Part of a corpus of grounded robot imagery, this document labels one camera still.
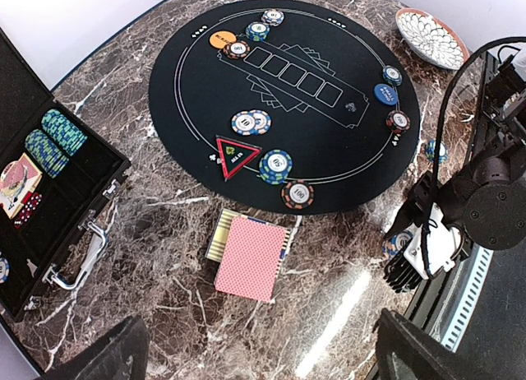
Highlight green chip row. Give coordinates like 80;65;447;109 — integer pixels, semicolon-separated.
25;129;69;178
41;109;87;155

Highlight red dice in case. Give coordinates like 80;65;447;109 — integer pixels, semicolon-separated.
13;192;43;229

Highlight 100 chips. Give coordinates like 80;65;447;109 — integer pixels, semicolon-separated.
385;110;410;135
222;40;251;59
280;180;315;210

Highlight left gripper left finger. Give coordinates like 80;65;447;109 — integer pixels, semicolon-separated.
41;315;150;380

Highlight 10 chips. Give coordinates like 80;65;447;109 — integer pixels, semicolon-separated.
261;9;284;26
231;109;272;136

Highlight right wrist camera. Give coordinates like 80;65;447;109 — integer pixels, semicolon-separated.
384;204;473;293

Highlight green chip row left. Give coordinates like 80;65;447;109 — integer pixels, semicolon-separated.
25;129;69;178

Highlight green chip row right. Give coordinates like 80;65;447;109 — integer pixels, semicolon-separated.
41;109;87;155

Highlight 50 chips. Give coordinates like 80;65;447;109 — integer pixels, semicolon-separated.
382;65;403;86
259;149;293;185
245;21;270;42

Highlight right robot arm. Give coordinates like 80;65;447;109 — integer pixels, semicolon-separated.
384;54;525;250

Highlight green-blue 50 chip stack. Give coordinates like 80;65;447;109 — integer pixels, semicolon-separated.
425;138;449;165

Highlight red triangular all-in marker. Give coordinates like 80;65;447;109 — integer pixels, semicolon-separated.
216;135;262;181

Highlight blue-white chips in case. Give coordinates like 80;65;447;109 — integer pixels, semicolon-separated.
0;257;10;284

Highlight round black poker mat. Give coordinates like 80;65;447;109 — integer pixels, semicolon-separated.
149;0;420;215

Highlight blue chip stack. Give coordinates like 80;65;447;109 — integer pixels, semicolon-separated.
382;229;413;260

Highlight floral patterned plate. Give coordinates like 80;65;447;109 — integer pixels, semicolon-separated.
395;7;469;71

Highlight white cable duct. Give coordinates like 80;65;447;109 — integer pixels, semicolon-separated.
441;246;493;353

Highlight blue small blind button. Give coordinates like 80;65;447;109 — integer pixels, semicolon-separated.
373;84;399;106

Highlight orange big blind button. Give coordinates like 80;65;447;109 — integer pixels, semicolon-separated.
209;30;237;49

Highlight black poker chip case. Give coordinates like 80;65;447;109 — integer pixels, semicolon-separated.
1;37;130;321

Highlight card deck in case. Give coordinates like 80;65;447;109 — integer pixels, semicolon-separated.
1;152;43;220

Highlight red card deck in box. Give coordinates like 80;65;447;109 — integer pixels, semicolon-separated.
205;208;291;303

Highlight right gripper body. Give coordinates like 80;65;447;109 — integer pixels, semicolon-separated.
384;171;432;239

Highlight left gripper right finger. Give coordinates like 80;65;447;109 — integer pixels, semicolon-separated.
375;308;494;379

